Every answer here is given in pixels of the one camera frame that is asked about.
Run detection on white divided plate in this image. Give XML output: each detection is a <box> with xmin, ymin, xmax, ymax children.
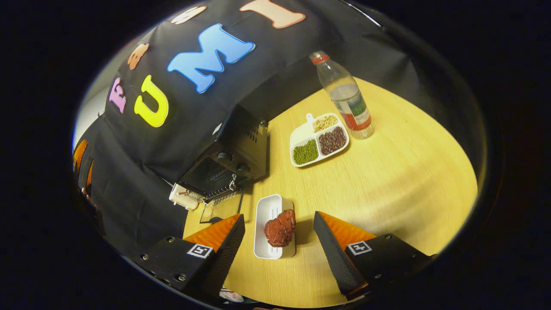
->
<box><xmin>289</xmin><ymin>113</ymin><xmax>350</xmax><ymax>167</ymax></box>

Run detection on white toaster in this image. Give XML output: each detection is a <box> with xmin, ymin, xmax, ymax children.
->
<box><xmin>169</xmin><ymin>183</ymin><xmax>203</xmax><ymax>211</ymax></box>

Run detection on white red printed object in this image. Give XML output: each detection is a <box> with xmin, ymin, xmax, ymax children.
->
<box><xmin>219</xmin><ymin>287</ymin><xmax>247</xmax><ymax>303</ymax></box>

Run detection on black backdrop cloth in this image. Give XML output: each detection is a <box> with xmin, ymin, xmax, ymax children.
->
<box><xmin>73</xmin><ymin>0</ymin><xmax>431</xmax><ymax>259</ymax></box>

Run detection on clear plastic water bottle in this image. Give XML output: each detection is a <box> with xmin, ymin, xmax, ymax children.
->
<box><xmin>309</xmin><ymin>50</ymin><xmax>375</xmax><ymax>139</ymax></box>

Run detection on pile of yellow soybeans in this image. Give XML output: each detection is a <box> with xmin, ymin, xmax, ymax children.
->
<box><xmin>313</xmin><ymin>115</ymin><xmax>339</xmax><ymax>133</ymax></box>

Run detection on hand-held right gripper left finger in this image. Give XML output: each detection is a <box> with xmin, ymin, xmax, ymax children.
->
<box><xmin>136</xmin><ymin>214</ymin><xmax>245</xmax><ymax>298</ymax></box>

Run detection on white rectangular tray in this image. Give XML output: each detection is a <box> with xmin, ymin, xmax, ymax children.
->
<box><xmin>254</xmin><ymin>194</ymin><xmax>297</xmax><ymax>260</ymax></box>

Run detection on pile of dark red beans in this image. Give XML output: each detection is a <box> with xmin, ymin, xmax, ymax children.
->
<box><xmin>319</xmin><ymin>126</ymin><xmax>347</xmax><ymax>155</ymax></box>

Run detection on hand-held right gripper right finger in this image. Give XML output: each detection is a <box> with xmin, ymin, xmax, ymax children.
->
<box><xmin>313</xmin><ymin>211</ymin><xmax>435</xmax><ymax>301</ymax></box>

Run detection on black electric oven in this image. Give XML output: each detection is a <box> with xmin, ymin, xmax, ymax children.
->
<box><xmin>179</xmin><ymin>105</ymin><xmax>270</xmax><ymax>224</ymax></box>

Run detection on pile of green mung beans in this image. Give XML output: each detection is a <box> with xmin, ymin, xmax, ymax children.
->
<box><xmin>293</xmin><ymin>139</ymin><xmax>319</xmax><ymax>165</ymax></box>

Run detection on red braised meat piece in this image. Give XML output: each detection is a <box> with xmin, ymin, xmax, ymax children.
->
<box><xmin>264</xmin><ymin>209</ymin><xmax>297</xmax><ymax>248</ymax></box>

